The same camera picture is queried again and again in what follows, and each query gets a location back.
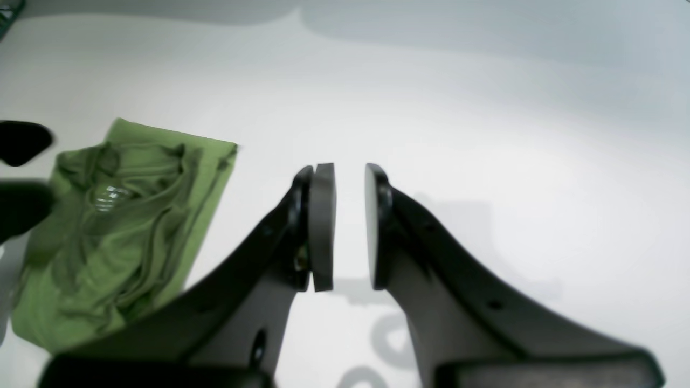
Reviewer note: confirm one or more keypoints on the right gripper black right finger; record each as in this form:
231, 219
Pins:
468, 327

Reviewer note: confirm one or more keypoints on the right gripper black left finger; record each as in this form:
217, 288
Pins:
227, 330

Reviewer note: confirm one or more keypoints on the olive green T-shirt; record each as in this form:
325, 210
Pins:
130, 216

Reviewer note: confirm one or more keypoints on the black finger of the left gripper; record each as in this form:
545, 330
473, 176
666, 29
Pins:
22, 141
24, 204

